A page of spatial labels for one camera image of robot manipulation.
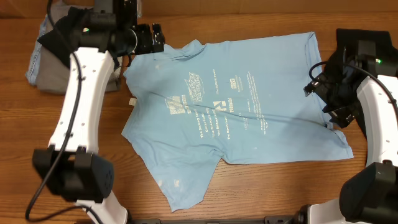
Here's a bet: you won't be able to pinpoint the light blue printed t-shirt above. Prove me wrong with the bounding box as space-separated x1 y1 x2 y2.
122 32 353 211

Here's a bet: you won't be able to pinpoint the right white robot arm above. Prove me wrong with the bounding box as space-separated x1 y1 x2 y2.
291 40 397 223

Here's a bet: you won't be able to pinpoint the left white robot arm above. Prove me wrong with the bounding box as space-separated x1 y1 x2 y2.
32 0 165 223

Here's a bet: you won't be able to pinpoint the black garment on right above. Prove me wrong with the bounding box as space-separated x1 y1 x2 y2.
322 29 397 133

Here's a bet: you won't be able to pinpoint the folded black shirt with tag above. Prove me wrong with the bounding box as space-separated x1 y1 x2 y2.
38 6 93 68

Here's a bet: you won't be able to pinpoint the folded grey garment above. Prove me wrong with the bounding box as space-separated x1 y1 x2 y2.
34 0 124 95

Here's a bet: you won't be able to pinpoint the folded light blue jeans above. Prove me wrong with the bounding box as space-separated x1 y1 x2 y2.
25 16 48 86

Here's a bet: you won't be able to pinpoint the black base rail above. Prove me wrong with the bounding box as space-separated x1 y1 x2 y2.
127 215 295 224

